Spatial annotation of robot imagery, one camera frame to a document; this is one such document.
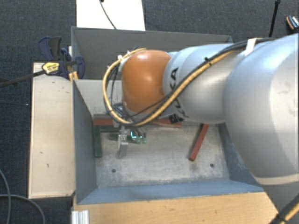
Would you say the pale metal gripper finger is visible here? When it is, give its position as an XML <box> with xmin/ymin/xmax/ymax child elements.
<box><xmin>115</xmin><ymin>134</ymin><xmax>126</xmax><ymax>159</ymax></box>
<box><xmin>121</xmin><ymin>140</ymin><xmax>129</xmax><ymax>158</ymax></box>

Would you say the dark green flat block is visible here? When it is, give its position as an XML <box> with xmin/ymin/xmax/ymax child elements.
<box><xmin>100</xmin><ymin>126</ymin><xmax>120</xmax><ymax>141</ymax></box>
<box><xmin>93</xmin><ymin>125</ymin><xmax>104</xmax><ymax>158</ymax></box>

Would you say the red-brown flat block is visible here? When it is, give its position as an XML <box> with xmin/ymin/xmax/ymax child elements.
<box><xmin>188</xmin><ymin>123</ymin><xmax>210</xmax><ymax>162</ymax></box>
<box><xmin>93</xmin><ymin>116</ymin><xmax>183</xmax><ymax>128</ymax></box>

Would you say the grey metal bin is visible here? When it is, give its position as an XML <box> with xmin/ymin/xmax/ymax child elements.
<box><xmin>71</xmin><ymin>26</ymin><xmax>265</xmax><ymax>205</ymax></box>

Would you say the pale wood flat board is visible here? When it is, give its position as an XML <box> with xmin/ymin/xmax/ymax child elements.
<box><xmin>28</xmin><ymin>62</ymin><xmax>76</xmax><ymax>199</ymax></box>

